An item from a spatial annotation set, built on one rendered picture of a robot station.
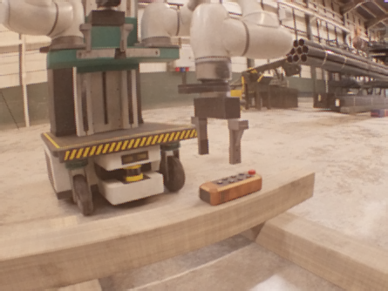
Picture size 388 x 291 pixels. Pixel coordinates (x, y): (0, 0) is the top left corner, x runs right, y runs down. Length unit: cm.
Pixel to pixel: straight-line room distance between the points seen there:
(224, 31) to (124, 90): 87
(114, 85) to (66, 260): 105
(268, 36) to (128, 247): 60
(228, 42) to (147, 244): 50
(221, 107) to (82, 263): 46
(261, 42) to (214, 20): 13
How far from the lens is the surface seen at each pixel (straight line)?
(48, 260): 57
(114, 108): 142
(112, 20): 95
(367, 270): 66
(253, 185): 73
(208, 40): 61
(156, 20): 132
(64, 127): 146
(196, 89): 59
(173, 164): 127
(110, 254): 58
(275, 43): 69
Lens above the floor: 47
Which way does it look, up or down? 11 degrees down
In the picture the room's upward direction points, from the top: 3 degrees counter-clockwise
